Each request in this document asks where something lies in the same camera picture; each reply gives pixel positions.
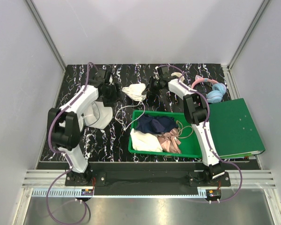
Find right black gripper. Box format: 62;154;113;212
142;76;163;97

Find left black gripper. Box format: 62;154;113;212
102;82;125;107

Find white bra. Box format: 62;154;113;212
114;83;147;131

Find white mesh laundry bag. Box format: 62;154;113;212
82;101;113;129

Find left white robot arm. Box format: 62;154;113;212
47;69;120;186

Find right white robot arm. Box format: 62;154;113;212
143;65;227;186

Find navy blue garment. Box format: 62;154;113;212
134;114;178;135

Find yellow mug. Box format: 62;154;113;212
171;72;185;82

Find cream white garment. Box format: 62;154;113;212
130;128;163;152

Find pink satin garment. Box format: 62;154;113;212
157;120;194;154

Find pink cat ear headphones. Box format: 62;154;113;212
191;75;227;104

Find green plastic bin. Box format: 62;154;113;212
128;110;202;158

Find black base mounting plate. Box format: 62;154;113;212
65;162;231;197

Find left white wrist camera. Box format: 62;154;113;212
105;70;113;85

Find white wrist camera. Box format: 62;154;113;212
105;70;113;85
154;66;159;80

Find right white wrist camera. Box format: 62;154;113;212
154;66;159;80

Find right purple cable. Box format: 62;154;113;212
156;64;243;203

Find purple cable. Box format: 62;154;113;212
45;62;100;222
156;64;243;203

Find green ring binder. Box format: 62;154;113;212
209;98;266;158

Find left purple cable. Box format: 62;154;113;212
45;62;100;222

